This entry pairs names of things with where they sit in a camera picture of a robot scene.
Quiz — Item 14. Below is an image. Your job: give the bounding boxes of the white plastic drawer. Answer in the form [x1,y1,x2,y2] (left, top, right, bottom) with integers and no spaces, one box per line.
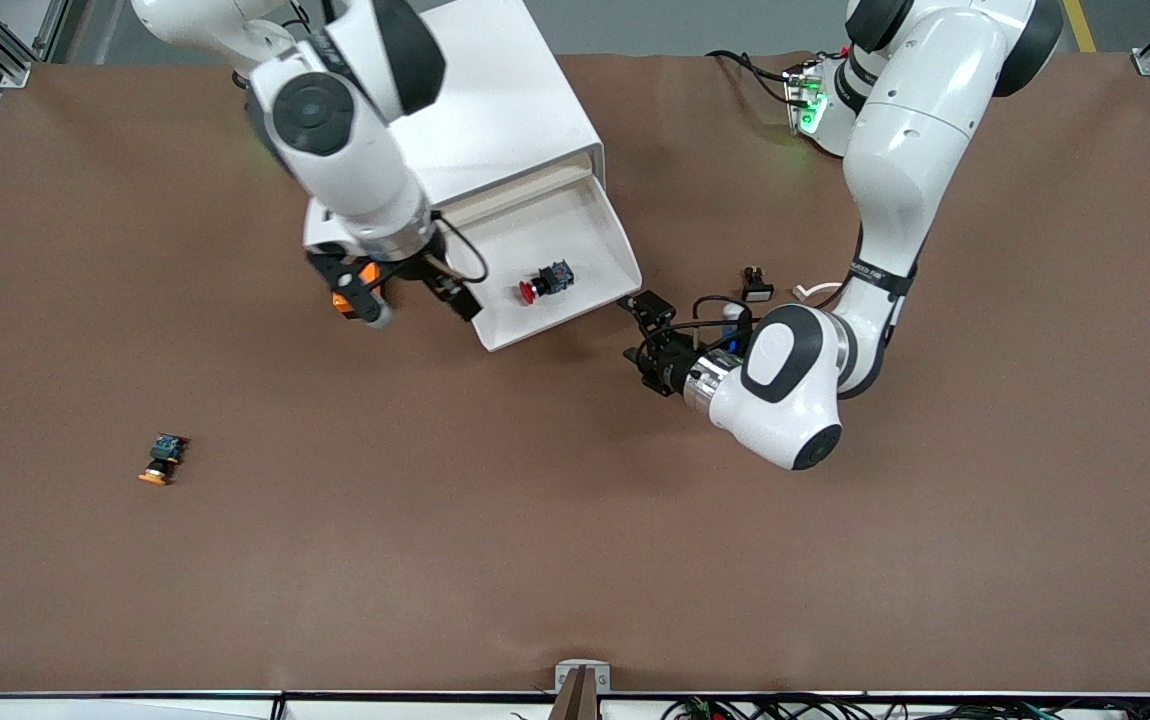
[432,150,643,353]

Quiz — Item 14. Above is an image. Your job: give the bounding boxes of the red push button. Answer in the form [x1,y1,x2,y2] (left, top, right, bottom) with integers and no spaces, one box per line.
[519,259,577,306]

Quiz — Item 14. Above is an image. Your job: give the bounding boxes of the white drawer cabinet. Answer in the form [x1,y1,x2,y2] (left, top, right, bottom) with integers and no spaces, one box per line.
[390,0,604,216]

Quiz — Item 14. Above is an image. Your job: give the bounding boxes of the orange push button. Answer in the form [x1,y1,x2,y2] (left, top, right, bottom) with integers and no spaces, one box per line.
[138,433,189,488]

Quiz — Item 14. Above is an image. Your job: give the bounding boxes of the orange box with hole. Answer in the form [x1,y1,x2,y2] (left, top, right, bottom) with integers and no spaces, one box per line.
[331,261,382,320]

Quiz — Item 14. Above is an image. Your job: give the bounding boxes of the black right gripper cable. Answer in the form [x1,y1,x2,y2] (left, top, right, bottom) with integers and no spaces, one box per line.
[433,213,490,286]

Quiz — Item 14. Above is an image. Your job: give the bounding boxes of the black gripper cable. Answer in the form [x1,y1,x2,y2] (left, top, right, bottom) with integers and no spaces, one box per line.
[433,213,490,286]
[639,293,772,364]

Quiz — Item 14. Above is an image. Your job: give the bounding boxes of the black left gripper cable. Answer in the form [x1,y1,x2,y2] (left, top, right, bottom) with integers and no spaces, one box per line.
[639,293,772,364]

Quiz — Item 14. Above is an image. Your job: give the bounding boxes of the black arm base cable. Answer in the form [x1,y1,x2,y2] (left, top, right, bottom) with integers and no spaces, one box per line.
[705,49,798,103]

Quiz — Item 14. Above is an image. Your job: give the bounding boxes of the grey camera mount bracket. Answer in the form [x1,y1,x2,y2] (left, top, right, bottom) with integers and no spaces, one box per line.
[549,659,612,720]

